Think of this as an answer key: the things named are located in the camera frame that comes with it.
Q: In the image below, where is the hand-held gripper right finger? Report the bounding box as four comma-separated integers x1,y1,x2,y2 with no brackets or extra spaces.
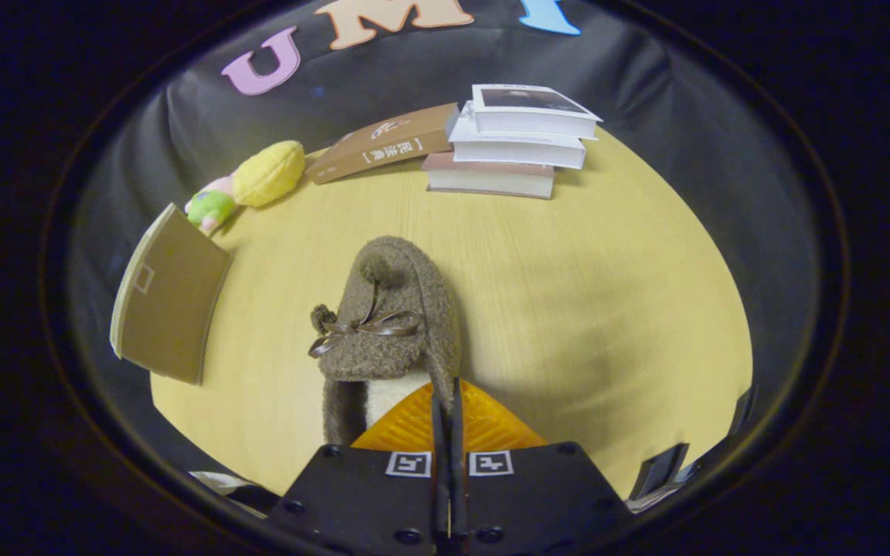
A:
449,377,635,556

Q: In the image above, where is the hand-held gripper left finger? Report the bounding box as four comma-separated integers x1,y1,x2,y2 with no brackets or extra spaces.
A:
263,378,450,556

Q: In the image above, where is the brown fuzzy shoe with bow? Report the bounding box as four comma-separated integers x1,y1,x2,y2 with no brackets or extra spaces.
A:
307,236,463,447

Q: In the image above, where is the beige fabric storage box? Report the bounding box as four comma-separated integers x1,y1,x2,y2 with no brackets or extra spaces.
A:
110,202,233,385

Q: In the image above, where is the book with pinkish brown cover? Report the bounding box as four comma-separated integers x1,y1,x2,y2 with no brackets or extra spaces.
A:
421,151,555,200

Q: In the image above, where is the pink and green plush toy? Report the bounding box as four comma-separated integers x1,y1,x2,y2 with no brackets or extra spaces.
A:
185,175,239,236

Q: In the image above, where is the yellow plush toy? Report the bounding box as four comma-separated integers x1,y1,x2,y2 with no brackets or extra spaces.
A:
233,140,307,208

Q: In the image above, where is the plain white book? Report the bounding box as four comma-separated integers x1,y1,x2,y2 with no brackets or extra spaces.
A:
447,104,587,170

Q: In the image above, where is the white book with photo cover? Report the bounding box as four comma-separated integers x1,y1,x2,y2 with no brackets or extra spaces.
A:
472,83,603,141

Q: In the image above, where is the black backdrop cloth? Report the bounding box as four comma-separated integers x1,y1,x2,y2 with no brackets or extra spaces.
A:
66,0,824,495

